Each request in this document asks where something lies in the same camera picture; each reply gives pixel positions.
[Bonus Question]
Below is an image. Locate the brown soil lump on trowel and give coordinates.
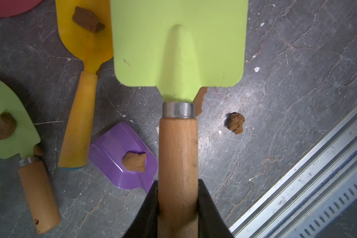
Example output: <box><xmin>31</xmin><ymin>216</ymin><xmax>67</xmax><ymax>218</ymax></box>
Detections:
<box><xmin>0</xmin><ymin>112</ymin><xmax>17</xmax><ymax>141</ymax></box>

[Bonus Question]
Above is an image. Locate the loose brown soil lump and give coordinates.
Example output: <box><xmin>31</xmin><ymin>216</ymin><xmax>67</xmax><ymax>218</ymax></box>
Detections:
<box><xmin>227</xmin><ymin>113</ymin><xmax>246</xmax><ymax>135</ymax></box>

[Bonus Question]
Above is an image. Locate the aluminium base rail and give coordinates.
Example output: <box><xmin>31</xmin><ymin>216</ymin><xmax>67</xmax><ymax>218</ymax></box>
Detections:
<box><xmin>230</xmin><ymin>106</ymin><xmax>357</xmax><ymax>238</ymax></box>

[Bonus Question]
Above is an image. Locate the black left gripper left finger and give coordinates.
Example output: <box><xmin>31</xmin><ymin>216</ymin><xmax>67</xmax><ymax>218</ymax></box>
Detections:
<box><xmin>123</xmin><ymin>180</ymin><xmax>159</xmax><ymax>238</ymax></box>

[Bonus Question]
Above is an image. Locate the soil lump on yellow trowel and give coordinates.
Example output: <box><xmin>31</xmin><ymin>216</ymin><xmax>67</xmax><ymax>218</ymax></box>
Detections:
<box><xmin>72</xmin><ymin>6</ymin><xmax>106</xmax><ymax>33</ymax></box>

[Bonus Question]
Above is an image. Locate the soil lump on purple trowel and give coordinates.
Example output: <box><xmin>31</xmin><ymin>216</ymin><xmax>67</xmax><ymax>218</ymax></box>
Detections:
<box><xmin>122</xmin><ymin>152</ymin><xmax>147</xmax><ymax>173</ymax></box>

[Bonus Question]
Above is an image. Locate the yellow toy trowel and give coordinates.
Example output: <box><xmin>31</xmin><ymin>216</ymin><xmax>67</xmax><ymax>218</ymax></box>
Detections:
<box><xmin>56</xmin><ymin>1</ymin><xmax>113</xmax><ymax>169</ymax></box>

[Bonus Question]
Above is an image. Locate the green trowel near tissue box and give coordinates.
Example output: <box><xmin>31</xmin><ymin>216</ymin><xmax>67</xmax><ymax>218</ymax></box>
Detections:
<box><xmin>0</xmin><ymin>81</ymin><xmax>61</xmax><ymax>234</ymax></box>

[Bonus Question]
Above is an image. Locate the green trowel wooden handle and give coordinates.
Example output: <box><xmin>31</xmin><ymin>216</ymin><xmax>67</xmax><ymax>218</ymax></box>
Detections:
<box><xmin>110</xmin><ymin>1</ymin><xmax>249</xmax><ymax>238</ymax></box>

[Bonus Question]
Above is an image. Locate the pink plastic bucket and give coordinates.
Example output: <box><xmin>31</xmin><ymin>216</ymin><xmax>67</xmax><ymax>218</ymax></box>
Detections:
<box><xmin>0</xmin><ymin>0</ymin><xmax>42</xmax><ymax>18</ymax></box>

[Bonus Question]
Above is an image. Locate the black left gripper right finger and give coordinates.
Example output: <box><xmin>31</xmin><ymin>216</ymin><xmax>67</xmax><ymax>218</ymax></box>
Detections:
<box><xmin>197</xmin><ymin>179</ymin><xmax>234</xmax><ymax>238</ymax></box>

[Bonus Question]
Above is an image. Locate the purple trowel pink handle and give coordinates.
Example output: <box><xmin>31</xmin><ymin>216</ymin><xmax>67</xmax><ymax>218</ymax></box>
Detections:
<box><xmin>88</xmin><ymin>122</ymin><xmax>158</xmax><ymax>192</ymax></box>

